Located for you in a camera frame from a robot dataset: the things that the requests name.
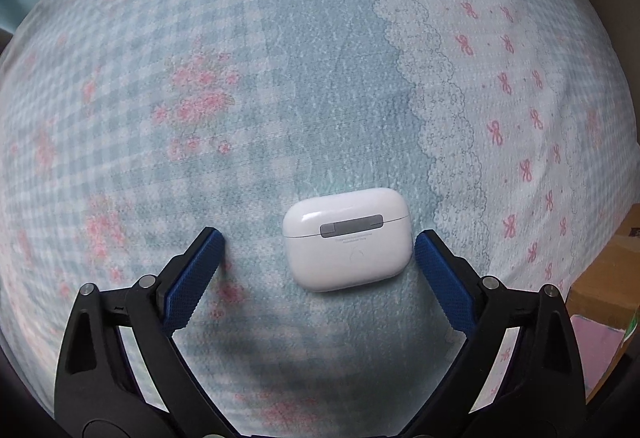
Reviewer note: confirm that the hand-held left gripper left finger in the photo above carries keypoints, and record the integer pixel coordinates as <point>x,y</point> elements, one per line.
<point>195,278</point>

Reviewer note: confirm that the pink patterned cardboard box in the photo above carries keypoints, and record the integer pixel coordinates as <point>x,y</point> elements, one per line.
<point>600,268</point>

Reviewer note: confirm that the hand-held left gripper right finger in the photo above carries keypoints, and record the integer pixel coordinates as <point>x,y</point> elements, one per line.
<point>445,283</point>

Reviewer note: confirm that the white earbuds case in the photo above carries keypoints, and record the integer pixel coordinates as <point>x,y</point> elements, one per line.
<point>345,243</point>

